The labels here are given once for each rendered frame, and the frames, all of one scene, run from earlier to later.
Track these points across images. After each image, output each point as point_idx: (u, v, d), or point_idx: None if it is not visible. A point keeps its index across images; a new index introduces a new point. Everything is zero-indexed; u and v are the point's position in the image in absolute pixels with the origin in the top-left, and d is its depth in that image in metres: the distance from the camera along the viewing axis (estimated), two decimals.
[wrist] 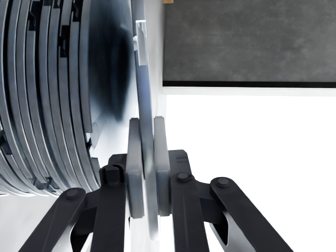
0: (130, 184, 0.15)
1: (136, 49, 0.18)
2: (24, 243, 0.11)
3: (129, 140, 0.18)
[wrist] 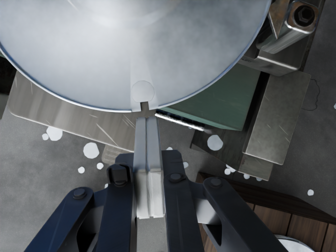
0: (137, 184, 0.15)
1: (144, 101, 0.29)
2: (31, 241, 0.11)
3: (136, 139, 0.18)
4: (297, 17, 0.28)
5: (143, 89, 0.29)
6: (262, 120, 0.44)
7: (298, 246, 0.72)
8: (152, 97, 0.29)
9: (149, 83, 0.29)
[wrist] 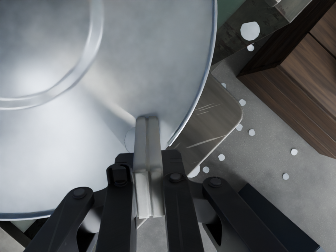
0: (137, 184, 0.15)
1: None
2: (31, 241, 0.11)
3: (136, 139, 0.18)
4: None
5: None
6: None
7: None
8: None
9: None
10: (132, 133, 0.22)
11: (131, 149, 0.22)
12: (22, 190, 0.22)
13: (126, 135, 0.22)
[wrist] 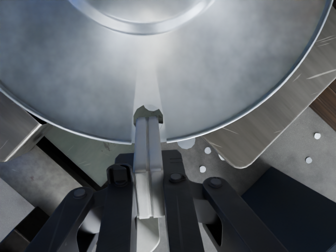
0: (137, 184, 0.15)
1: None
2: (31, 241, 0.11)
3: (136, 139, 0.18)
4: None
5: None
6: None
7: None
8: None
9: None
10: None
11: None
12: (267, 59, 0.23)
13: None
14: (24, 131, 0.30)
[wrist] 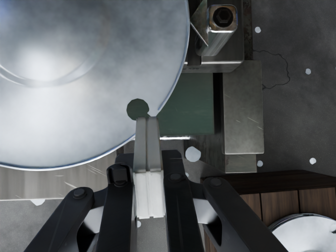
0: (137, 184, 0.15)
1: None
2: (31, 241, 0.11)
3: (136, 139, 0.18)
4: (217, 20, 0.29)
5: None
6: (230, 118, 0.45)
7: (314, 219, 0.71)
8: None
9: None
10: None
11: None
12: (168, 15, 0.31)
13: None
14: None
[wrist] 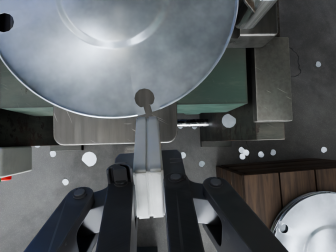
0: (137, 184, 0.15)
1: None
2: (31, 241, 0.11)
3: (136, 139, 0.18)
4: None
5: None
6: (262, 88, 0.49)
7: (331, 196, 0.76)
8: None
9: None
10: None
11: None
12: None
13: None
14: None
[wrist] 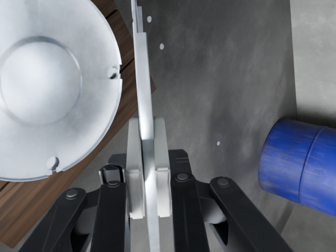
0: (130, 184, 0.15)
1: None
2: (24, 243, 0.11)
3: (129, 140, 0.18)
4: None
5: None
6: None
7: (110, 40, 0.51)
8: None
9: None
10: None
11: None
12: None
13: None
14: None
